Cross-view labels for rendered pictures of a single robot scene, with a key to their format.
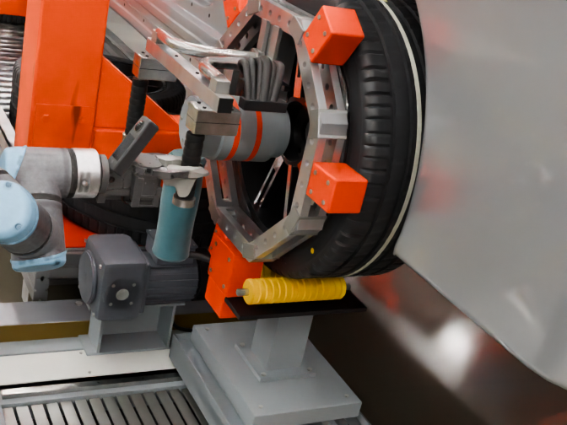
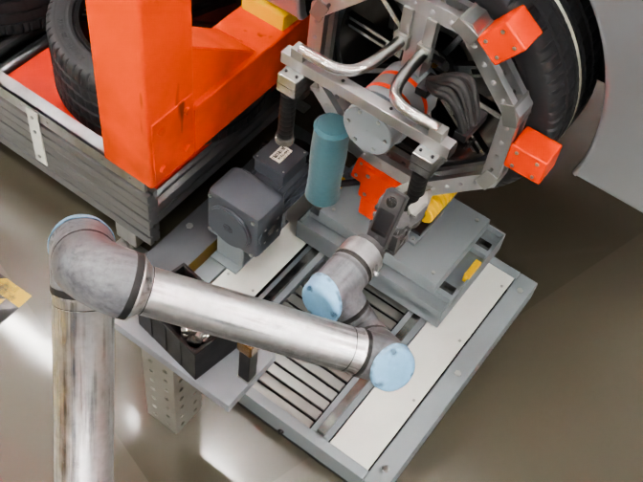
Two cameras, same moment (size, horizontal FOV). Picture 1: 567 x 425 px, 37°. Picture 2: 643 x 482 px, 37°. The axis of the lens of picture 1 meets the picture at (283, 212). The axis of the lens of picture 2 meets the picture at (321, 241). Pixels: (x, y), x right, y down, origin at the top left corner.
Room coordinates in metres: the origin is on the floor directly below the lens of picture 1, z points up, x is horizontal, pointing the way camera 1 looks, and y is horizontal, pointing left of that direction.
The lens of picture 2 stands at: (0.45, 1.00, 2.35)
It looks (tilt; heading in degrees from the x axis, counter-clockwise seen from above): 53 degrees down; 331
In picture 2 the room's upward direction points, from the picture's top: 9 degrees clockwise
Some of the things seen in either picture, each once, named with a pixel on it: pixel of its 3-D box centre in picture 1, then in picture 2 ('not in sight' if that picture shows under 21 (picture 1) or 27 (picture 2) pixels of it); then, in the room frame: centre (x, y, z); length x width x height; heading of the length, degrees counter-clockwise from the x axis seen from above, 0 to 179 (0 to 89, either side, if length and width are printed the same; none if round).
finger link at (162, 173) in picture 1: (164, 171); (410, 217); (1.46, 0.23, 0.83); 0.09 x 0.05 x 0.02; 114
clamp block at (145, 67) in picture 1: (155, 66); (298, 75); (1.82, 0.35, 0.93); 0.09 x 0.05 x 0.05; 122
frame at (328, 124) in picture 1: (263, 130); (410, 88); (1.78, 0.08, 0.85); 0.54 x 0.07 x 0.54; 32
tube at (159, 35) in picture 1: (210, 31); (353, 33); (1.80, 0.24, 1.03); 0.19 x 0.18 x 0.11; 122
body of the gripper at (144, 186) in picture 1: (127, 178); (382, 235); (1.45, 0.30, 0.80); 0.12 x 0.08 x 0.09; 122
